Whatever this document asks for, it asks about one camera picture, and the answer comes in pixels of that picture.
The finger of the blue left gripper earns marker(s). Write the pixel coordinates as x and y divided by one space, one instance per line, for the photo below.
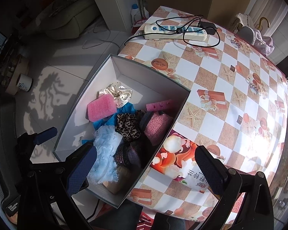
46 135

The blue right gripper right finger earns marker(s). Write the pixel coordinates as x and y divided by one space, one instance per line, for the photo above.
209 167

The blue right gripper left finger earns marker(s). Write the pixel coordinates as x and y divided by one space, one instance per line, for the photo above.
81 160

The light blue fluffy scrunchie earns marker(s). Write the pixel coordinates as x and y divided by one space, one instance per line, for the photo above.
106 141

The beige sock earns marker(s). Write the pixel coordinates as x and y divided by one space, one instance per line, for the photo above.
123 177

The purple knitted scrunchie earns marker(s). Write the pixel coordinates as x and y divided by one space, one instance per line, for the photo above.
128 155

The leopard print scrunchie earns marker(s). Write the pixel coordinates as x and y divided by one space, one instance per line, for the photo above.
128 125

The pink sponge block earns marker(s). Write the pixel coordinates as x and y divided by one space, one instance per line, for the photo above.
101 108

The blue glove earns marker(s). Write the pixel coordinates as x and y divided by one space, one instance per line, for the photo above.
111 120

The pink foam hair roller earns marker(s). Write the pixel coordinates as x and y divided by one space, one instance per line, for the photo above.
161 105

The white polka dot scrunchie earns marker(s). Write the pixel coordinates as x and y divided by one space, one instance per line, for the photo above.
121 95

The floral tissue pack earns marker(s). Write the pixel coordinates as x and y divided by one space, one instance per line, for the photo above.
176 160

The white mug on floor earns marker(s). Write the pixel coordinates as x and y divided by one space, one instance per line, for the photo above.
24 82

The checkered patterned tablecloth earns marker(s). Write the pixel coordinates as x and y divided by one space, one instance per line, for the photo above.
237 109

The grey cardboard storage box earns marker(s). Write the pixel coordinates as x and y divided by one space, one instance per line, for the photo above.
147 86

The pink clothes on chair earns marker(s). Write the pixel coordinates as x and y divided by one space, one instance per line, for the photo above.
247 31

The black power adapter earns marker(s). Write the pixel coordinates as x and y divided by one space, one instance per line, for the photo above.
209 27

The white detergent bottle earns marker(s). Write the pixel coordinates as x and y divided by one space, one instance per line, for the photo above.
136 17

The white power strip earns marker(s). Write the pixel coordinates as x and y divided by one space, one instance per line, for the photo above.
174 32

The yellow umbrella handle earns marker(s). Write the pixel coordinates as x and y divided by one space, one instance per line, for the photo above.
259 26

